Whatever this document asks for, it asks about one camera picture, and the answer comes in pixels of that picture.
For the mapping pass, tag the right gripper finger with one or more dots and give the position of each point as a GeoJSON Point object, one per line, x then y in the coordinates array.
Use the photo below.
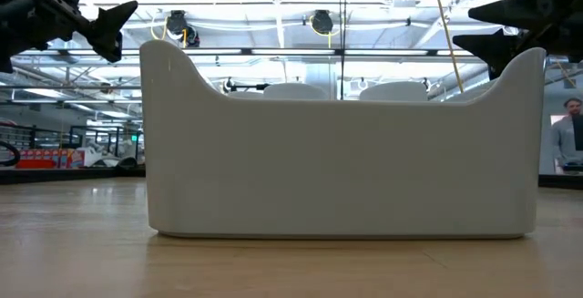
{"type": "Point", "coordinates": [492, 47]}
{"type": "Point", "coordinates": [519, 11]}

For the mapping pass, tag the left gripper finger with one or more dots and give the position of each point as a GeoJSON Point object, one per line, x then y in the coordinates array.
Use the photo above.
{"type": "Point", "coordinates": [108, 29]}

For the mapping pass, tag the white pill bottle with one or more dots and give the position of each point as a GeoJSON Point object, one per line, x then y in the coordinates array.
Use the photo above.
{"type": "Point", "coordinates": [394, 92]}

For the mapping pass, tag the white plastic basket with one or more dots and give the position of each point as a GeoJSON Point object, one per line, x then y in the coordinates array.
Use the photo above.
{"type": "Point", "coordinates": [341, 166]}

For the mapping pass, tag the person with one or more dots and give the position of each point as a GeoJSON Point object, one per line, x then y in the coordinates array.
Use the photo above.
{"type": "Point", "coordinates": [565, 138]}

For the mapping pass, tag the black monitor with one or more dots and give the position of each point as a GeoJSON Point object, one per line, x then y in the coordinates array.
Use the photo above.
{"type": "Point", "coordinates": [578, 131]}

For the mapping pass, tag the metal storage shelf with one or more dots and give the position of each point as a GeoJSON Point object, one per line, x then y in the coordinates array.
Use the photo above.
{"type": "Point", "coordinates": [18, 138]}

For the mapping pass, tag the red printed box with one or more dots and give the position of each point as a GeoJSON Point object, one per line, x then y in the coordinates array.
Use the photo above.
{"type": "Point", "coordinates": [45, 159]}

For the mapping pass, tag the thin black vertical pole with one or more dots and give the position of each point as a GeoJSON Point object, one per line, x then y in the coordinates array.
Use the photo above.
{"type": "Point", "coordinates": [342, 38]}

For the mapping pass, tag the black aluminium table frame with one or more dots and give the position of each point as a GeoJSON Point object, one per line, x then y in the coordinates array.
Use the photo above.
{"type": "Point", "coordinates": [68, 175]}

